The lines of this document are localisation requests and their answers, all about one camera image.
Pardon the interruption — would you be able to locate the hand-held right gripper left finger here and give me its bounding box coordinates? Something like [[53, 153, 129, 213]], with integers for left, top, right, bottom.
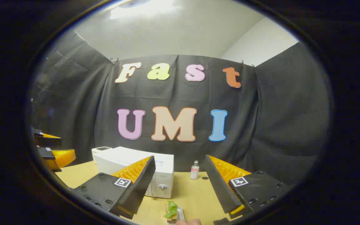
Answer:
[[73, 156, 156, 220]]

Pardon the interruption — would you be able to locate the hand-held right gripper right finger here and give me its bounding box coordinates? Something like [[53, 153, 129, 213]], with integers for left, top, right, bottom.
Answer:
[[206, 155, 293, 219]]

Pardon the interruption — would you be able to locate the white microwave oven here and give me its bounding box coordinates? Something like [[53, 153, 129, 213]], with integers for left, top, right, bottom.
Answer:
[[94, 146, 175, 199]]

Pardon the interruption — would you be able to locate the sandwich with green lettuce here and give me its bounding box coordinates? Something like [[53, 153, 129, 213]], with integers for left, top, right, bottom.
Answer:
[[164, 201, 179, 223]]

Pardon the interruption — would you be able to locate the small clear bottle pink label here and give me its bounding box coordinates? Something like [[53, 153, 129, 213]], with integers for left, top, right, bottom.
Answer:
[[190, 160, 200, 180]]

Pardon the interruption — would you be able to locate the white rectangular plastic tray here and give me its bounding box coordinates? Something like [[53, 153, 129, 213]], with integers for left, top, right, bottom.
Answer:
[[166, 206, 186, 225]]

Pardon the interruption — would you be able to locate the white toaster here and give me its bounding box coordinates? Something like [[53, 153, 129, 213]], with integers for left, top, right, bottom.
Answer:
[[91, 146, 113, 164]]

